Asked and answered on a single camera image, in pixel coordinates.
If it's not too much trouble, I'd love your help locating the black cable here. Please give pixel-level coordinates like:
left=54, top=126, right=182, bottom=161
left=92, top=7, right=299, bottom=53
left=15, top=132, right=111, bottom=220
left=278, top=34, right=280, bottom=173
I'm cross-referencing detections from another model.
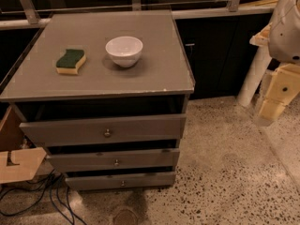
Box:
left=0, top=169, right=64, bottom=218

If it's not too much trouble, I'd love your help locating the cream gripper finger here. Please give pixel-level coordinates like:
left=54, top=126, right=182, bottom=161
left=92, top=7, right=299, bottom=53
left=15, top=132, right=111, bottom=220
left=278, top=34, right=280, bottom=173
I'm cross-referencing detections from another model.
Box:
left=249, top=24, right=271, bottom=47
left=254, top=64, right=300, bottom=127

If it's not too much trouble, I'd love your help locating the green yellow sponge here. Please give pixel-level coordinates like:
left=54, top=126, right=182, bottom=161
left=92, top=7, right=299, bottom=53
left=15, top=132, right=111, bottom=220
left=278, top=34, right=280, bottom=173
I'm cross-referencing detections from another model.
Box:
left=55, top=49, right=86, bottom=75

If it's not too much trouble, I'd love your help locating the grey middle drawer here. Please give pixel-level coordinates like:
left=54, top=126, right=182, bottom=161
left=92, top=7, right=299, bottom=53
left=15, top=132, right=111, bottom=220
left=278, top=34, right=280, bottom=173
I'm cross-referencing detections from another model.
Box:
left=48, top=148, right=180, bottom=173

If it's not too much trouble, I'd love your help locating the wooden box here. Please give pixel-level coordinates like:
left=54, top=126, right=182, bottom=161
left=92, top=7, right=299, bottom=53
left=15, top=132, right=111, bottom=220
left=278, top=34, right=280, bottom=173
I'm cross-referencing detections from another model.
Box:
left=0, top=107, right=46, bottom=184

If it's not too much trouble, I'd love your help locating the metal railing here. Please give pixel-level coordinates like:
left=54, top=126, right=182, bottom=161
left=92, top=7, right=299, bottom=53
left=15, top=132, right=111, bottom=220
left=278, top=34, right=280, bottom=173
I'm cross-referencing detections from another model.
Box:
left=0, top=0, right=278, bottom=31

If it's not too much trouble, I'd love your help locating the grey drawer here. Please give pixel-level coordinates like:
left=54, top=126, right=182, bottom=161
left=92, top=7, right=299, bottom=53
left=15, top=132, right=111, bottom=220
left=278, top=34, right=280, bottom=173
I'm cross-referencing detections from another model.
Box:
left=20, top=114, right=186, bottom=147
left=48, top=148, right=180, bottom=173
left=66, top=172, right=175, bottom=190

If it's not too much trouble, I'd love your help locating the grey bottom drawer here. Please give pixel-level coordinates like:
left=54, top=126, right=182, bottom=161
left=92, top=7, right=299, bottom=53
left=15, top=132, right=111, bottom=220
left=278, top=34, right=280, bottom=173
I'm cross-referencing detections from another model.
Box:
left=66, top=172, right=175, bottom=190

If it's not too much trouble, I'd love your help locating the blue cable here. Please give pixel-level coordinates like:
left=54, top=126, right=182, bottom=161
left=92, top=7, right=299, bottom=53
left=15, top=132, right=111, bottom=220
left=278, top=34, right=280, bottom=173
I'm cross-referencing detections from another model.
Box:
left=48, top=175, right=88, bottom=225

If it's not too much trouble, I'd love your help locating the white diagonal pole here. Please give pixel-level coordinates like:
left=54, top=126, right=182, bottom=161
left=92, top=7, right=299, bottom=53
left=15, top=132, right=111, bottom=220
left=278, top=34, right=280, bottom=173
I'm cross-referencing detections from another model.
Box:
left=237, top=46, right=272, bottom=107

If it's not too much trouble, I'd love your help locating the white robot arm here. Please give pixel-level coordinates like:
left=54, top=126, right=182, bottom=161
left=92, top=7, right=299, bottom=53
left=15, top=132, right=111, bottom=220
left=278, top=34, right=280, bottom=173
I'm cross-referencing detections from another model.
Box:
left=249, top=0, right=300, bottom=127

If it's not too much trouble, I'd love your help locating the grey top drawer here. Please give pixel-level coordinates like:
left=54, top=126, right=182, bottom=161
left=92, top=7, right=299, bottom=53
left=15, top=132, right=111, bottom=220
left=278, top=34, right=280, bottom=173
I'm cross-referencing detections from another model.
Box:
left=20, top=114, right=186, bottom=147

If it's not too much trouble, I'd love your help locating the grey drawer cabinet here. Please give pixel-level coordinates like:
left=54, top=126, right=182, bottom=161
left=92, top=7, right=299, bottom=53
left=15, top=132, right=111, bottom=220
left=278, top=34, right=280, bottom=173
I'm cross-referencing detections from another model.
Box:
left=1, top=10, right=194, bottom=181

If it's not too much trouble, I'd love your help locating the white ceramic bowl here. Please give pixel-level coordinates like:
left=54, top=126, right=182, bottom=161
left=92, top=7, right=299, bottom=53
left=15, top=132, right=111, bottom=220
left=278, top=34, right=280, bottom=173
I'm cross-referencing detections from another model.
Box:
left=105, top=37, right=143, bottom=68

